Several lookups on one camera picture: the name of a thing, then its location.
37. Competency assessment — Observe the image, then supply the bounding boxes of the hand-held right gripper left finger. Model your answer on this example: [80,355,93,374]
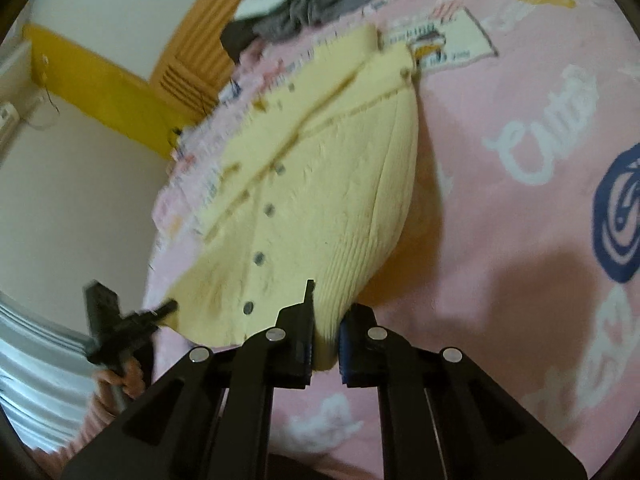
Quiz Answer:
[60,280,316,480]

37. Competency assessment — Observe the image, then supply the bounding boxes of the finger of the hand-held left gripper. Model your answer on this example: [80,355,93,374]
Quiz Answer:
[136,299,178,326]

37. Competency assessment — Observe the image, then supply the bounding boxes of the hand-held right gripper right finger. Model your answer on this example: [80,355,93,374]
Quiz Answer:
[337,305,588,480]

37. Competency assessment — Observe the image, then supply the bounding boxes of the yellow knit cardigan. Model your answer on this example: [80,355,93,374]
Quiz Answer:
[167,24,421,372]

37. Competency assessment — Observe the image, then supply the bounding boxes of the person's left forearm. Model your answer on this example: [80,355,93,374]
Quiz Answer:
[65,390,132,466]

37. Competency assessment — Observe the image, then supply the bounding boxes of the person's left hand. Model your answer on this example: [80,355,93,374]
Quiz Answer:
[97,357,147,403]

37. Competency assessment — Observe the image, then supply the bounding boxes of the grey striped cloth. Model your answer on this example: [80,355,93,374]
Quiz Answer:
[0,290,101,456]

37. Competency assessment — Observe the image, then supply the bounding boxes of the pink printed blanket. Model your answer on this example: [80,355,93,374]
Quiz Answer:
[145,0,640,480]

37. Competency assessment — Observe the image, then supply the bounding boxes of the wooden slatted headboard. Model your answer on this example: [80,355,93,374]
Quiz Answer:
[149,0,281,116]

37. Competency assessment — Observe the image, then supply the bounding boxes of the black garment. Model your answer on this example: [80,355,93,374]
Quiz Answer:
[220,15,261,63]

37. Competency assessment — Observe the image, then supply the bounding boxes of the white garment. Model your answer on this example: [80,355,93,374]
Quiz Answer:
[235,0,281,23]

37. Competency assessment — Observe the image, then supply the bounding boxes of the grey knit garment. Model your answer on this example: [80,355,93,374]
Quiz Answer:
[252,0,396,43]

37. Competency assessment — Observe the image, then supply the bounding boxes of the thin wall cable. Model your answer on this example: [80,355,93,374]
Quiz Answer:
[27,82,61,128]

